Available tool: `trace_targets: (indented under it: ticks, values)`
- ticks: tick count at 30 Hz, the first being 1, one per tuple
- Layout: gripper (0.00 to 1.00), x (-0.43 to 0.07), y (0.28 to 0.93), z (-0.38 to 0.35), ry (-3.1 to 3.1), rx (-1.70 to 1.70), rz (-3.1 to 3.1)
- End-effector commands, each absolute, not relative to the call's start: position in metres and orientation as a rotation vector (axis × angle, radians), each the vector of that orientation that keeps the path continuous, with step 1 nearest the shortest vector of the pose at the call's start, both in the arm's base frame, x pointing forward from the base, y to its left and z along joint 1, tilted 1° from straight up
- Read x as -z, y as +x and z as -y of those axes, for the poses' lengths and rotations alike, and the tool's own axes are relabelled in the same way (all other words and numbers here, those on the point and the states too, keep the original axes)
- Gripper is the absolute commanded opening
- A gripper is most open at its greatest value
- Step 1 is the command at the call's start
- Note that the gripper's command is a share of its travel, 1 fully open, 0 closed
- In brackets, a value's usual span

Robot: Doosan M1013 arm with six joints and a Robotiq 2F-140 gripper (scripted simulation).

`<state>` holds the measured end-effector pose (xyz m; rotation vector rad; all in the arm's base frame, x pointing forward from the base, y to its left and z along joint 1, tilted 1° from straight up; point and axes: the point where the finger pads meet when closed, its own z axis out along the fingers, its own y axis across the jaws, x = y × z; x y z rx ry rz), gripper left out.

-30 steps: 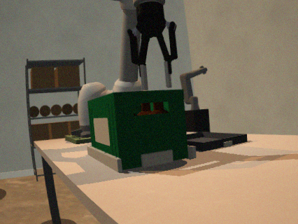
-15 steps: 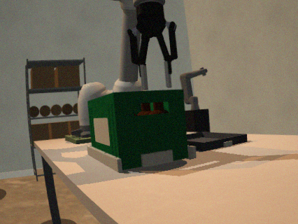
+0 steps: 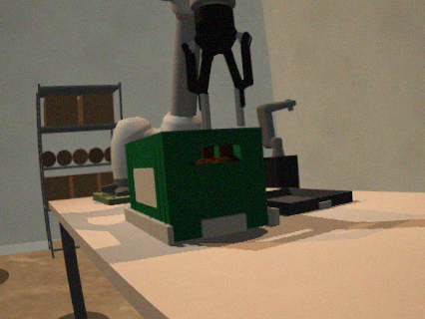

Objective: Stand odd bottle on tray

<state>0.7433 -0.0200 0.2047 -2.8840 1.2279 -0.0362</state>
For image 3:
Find dark green crate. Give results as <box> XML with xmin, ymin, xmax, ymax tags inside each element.
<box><xmin>125</xmin><ymin>128</ymin><xmax>268</xmax><ymax>242</ymax></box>

